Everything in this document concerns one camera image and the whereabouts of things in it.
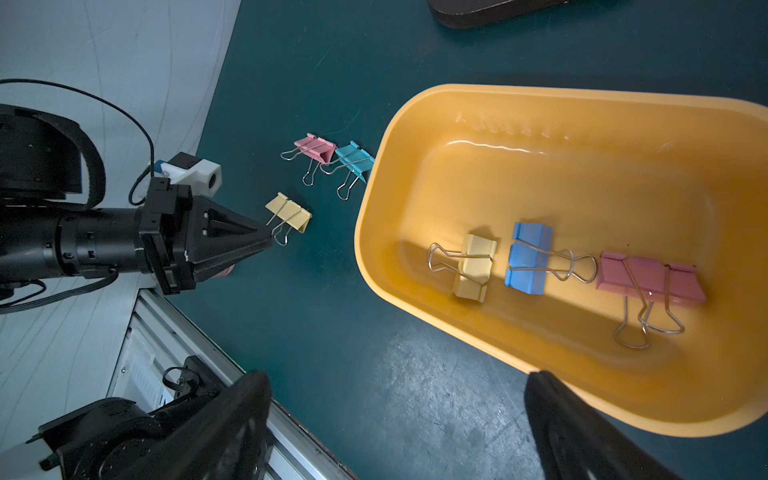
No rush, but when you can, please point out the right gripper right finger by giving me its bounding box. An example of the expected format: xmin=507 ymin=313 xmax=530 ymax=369
xmin=524 ymin=371 xmax=679 ymax=479

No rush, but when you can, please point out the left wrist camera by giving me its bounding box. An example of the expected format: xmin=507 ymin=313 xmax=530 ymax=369
xmin=154 ymin=152 xmax=223 ymax=198

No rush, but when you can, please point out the teal clip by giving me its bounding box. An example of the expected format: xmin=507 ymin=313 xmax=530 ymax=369
xmin=320 ymin=141 xmax=375 ymax=201

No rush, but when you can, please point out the blue binder clip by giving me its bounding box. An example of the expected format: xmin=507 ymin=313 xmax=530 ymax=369
xmin=504 ymin=222 xmax=599 ymax=296

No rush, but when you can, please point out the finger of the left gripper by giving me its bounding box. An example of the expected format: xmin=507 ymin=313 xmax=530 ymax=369
xmin=188 ymin=196 xmax=272 ymax=282

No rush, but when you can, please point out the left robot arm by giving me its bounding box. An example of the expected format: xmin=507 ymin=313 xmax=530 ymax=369
xmin=1 ymin=105 xmax=272 ymax=313

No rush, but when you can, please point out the bronze wire cup stand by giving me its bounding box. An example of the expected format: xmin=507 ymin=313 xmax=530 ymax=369
xmin=426 ymin=0 xmax=568 ymax=30

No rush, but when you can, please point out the yellow plastic storage box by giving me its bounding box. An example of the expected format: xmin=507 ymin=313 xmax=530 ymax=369
xmin=354 ymin=85 xmax=767 ymax=437

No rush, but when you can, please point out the yellow clip in box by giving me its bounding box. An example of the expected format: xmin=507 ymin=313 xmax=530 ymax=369
xmin=427 ymin=234 xmax=498 ymax=303

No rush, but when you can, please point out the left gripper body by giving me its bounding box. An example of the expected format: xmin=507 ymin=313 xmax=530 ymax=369
xmin=56 ymin=176 xmax=208 ymax=296

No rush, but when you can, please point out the aluminium front rail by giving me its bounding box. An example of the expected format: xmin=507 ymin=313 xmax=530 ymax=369
xmin=107 ymin=289 xmax=355 ymax=479

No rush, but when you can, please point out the yellow clip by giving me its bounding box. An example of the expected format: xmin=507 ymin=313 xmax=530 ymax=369
xmin=265 ymin=192 xmax=312 ymax=247
xmin=427 ymin=234 xmax=498 ymax=303

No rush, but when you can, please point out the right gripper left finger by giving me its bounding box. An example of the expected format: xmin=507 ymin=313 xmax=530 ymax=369
xmin=117 ymin=371 xmax=272 ymax=479

